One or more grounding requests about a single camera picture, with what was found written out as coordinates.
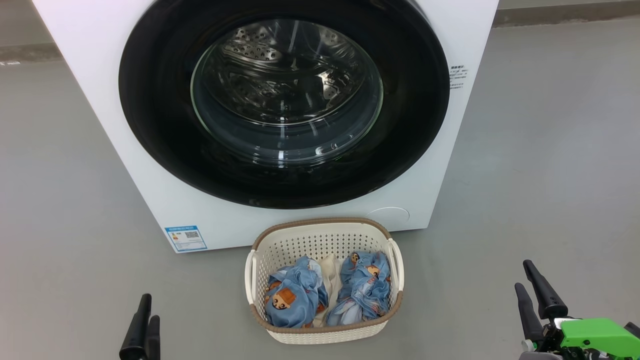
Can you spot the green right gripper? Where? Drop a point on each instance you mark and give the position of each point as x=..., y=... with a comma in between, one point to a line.
x=592, y=335

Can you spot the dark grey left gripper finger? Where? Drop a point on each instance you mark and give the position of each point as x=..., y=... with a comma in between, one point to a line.
x=136, y=335
x=153, y=340

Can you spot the blue denim garment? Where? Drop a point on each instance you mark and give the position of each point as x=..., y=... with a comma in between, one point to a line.
x=292, y=297

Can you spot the blue cartoon print garment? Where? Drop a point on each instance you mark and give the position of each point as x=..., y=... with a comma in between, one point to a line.
x=362, y=292

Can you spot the black round glass washer door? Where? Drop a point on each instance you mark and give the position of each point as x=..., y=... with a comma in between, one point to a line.
x=150, y=100

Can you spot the white front-load washing machine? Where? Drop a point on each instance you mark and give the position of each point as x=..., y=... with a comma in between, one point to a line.
x=100, y=150

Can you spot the stainless steel washing machine drum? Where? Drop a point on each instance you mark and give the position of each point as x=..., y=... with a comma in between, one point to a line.
x=260, y=55

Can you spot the blue energy label sticker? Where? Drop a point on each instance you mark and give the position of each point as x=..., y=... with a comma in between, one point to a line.
x=186, y=239

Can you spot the round white filter cover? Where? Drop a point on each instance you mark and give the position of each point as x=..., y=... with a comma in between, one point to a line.
x=389, y=217

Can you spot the cream perforated basket brown rim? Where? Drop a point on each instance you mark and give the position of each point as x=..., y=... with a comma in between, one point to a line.
x=320, y=240

